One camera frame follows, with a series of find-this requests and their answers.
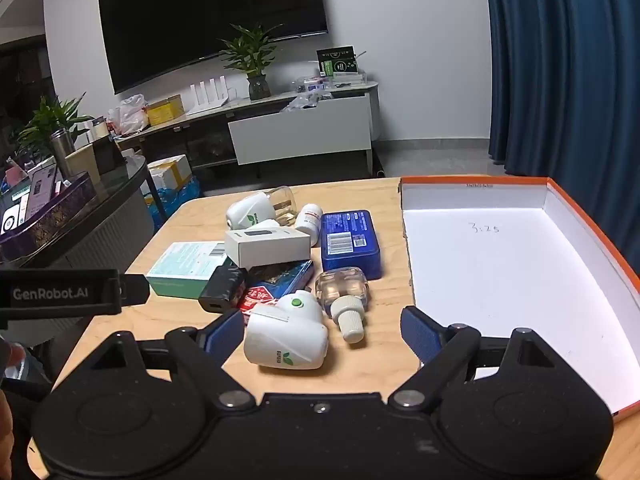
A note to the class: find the dark blue card pack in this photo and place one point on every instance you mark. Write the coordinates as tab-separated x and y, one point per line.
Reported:
285	277

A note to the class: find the white diffuser with glass bottle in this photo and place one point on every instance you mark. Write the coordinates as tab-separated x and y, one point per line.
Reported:
245	210

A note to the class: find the white yellow cardboard box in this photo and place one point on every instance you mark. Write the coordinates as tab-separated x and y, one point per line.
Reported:
170	172

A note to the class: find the white tv cabinet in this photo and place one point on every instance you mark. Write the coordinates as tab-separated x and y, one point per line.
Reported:
300	130

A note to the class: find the white router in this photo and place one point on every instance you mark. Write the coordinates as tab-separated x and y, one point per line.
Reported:
207	97

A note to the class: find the clear plastic packets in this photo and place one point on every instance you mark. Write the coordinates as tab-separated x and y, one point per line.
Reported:
300	101

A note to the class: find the steel tumbler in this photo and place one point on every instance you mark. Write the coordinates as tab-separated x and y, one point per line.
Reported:
62	152

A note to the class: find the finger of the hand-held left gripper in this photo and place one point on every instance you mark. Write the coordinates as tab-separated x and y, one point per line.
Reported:
135	290

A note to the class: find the tan cardboard box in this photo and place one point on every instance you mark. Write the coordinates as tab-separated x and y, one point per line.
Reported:
82	165

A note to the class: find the person's left hand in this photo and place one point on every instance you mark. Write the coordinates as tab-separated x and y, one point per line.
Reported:
10	356

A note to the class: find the teal cardboard box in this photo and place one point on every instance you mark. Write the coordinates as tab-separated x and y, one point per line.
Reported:
180	265

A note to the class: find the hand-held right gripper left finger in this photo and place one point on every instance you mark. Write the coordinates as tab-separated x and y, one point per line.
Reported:
225	337

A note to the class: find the black charger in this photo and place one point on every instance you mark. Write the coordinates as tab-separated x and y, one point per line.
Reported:
222	285

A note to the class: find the white pill bottle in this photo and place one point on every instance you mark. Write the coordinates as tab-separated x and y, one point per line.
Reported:
307	222

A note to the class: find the orange white cardboard box lid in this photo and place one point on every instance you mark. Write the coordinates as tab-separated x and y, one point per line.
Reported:
490	270

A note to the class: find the white charger box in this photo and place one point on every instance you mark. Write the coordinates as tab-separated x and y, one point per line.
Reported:
270	250

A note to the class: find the green leafy plant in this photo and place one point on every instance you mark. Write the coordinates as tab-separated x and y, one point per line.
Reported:
50	115

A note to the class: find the dark wooden shelf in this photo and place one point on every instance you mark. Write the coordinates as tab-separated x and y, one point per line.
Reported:
25	100

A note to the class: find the white red plastic bag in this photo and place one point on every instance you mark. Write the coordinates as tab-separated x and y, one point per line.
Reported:
127	116

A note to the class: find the potted plant in dark vase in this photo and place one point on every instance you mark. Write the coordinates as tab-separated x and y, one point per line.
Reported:
250	50

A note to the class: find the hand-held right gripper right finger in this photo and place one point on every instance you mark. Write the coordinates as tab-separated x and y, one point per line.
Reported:
420	335

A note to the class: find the white diffuser with green button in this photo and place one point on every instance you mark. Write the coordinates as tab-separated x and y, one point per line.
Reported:
285	335

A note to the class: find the clear glass bottle white cap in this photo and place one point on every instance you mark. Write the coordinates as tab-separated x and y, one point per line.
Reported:
342	287

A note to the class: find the black television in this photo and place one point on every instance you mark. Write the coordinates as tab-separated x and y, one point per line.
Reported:
200	20

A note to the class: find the blue curtain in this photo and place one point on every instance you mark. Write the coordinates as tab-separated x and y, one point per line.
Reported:
560	85

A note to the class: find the black glass round table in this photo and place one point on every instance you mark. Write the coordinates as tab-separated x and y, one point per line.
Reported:
110	220

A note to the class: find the purple patterned box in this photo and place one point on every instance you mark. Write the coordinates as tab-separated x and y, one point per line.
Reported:
60	205

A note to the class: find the green black box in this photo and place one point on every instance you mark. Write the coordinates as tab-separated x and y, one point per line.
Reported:
336	62

